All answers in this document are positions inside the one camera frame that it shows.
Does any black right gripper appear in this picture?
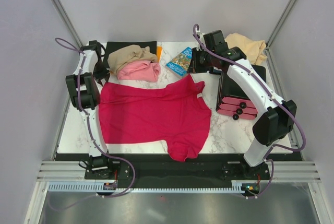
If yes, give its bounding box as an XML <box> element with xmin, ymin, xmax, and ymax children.
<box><xmin>187</xmin><ymin>47</ymin><xmax>215</xmax><ymax>74</ymax></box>

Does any black pink drawer organizer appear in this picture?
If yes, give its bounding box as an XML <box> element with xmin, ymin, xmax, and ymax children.
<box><xmin>216</xmin><ymin>73</ymin><xmax>258</xmax><ymax>121</ymax></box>

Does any magenta t shirt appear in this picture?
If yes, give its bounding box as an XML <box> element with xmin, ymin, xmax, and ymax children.
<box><xmin>99</xmin><ymin>75</ymin><xmax>211</xmax><ymax>162</ymax></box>

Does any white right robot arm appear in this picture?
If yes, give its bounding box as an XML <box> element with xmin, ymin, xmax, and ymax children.
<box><xmin>187</xmin><ymin>24</ymin><xmax>296</xmax><ymax>179</ymax></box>

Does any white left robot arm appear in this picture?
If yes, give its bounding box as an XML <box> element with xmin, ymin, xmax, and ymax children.
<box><xmin>65</xmin><ymin>40</ymin><xmax>109</xmax><ymax>158</ymax></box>

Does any black notebook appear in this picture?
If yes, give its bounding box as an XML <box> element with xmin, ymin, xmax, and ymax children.
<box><xmin>102</xmin><ymin>41</ymin><xmax>158</xmax><ymax>69</ymax></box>

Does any blue illustrated paperback book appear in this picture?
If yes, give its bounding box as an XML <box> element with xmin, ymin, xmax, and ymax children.
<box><xmin>165</xmin><ymin>47</ymin><xmax>192</xmax><ymax>77</ymax></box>

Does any beige t shirt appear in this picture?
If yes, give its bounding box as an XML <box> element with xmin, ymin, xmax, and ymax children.
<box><xmin>107</xmin><ymin>44</ymin><xmax>159</xmax><ymax>73</ymax></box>

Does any cream yellow t shirt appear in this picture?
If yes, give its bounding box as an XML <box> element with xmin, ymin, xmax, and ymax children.
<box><xmin>225</xmin><ymin>33</ymin><xmax>267</xmax><ymax>65</ymax></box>

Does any light pink t shirt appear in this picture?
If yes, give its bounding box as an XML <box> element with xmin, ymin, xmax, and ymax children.
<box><xmin>116</xmin><ymin>60</ymin><xmax>161</xmax><ymax>82</ymax></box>

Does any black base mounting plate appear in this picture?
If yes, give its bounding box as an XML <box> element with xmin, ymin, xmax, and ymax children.
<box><xmin>85</xmin><ymin>154</ymin><xmax>270</xmax><ymax>188</ymax></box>

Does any right aluminium frame post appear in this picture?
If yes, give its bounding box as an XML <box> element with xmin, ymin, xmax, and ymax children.
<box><xmin>267</xmin><ymin>0</ymin><xmax>314</xmax><ymax>48</ymax></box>

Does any aluminium frame post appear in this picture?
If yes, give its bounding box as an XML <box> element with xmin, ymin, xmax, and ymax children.
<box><xmin>267</xmin><ymin>0</ymin><xmax>314</xmax><ymax>48</ymax></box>
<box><xmin>51</xmin><ymin>0</ymin><xmax>83</xmax><ymax>46</ymax></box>

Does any left aluminium frame post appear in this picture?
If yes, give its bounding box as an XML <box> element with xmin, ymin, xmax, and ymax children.
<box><xmin>51</xmin><ymin>0</ymin><xmax>83</xmax><ymax>46</ymax></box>

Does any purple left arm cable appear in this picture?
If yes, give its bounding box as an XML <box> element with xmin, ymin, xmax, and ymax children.
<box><xmin>48</xmin><ymin>37</ymin><xmax>136</xmax><ymax>211</ymax></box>

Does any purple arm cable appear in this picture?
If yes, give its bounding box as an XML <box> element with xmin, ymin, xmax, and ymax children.
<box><xmin>192</xmin><ymin>23</ymin><xmax>306</xmax><ymax>200</ymax></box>
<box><xmin>48</xmin><ymin>37</ymin><xmax>136</xmax><ymax>211</ymax></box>

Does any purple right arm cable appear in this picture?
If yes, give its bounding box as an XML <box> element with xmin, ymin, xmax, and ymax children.
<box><xmin>192</xmin><ymin>23</ymin><xmax>306</xmax><ymax>200</ymax></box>

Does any white slotted cable duct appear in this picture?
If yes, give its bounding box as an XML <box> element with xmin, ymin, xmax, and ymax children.
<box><xmin>47</xmin><ymin>182</ymin><xmax>250</xmax><ymax>193</ymax></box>

